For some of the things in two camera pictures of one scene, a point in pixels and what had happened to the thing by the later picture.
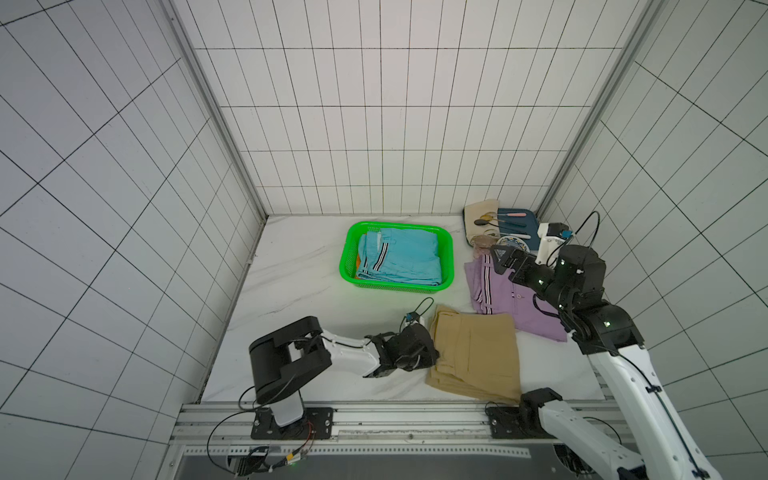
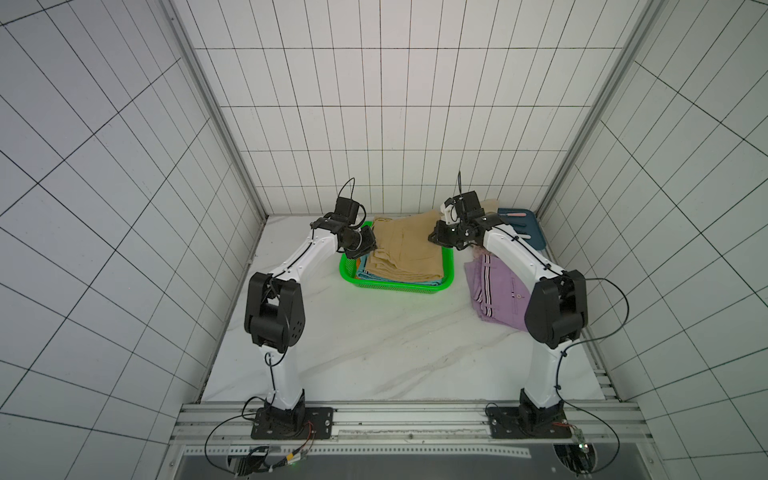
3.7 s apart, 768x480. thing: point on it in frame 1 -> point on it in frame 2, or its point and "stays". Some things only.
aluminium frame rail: [377, 430] stays
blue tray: [521, 225] stays
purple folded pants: [495, 293] stays
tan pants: [476, 355] -> [404, 249]
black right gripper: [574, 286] -> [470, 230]
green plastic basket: [348, 255] stays
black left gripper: [430, 355] -> [367, 247]
